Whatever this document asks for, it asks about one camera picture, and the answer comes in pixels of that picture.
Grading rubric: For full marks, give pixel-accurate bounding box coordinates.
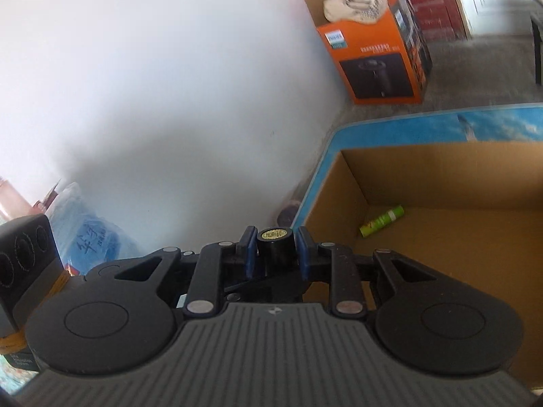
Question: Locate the brown cardboard box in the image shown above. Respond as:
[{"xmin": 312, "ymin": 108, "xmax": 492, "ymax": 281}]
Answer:
[{"xmin": 299, "ymin": 142, "xmax": 543, "ymax": 393}]

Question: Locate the orange printed carton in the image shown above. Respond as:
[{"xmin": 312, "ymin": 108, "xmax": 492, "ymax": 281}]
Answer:
[{"xmin": 301, "ymin": 0, "xmax": 433, "ymax": 105}]

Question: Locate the green tube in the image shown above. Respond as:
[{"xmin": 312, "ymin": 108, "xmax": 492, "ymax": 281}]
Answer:
[{"xmin": 360, "ymin": 206, "xmax": 405, "ymax": 238}]

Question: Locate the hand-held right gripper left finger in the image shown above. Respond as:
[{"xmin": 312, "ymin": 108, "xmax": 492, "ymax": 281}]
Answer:
[{"xmin": 85, "ymin": 226, "xmax": 259, "ymax": 318}]

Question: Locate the blue plastic bag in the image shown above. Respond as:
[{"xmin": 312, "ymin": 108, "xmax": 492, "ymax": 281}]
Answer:
[{"xmin": 46, "ymin": 182, "xmax": 147, "ymax": 274}]

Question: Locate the red wooden door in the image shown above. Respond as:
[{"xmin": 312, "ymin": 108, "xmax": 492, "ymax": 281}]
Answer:
[{"xmin": 399, "ymin": 0, "xmax": 473, "ymax": 43}]

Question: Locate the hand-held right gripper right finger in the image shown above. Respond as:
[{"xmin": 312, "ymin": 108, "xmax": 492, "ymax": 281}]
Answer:
[{"xmin": 295, "ymin": 226, "xmax": 442, "ymax": 318}]

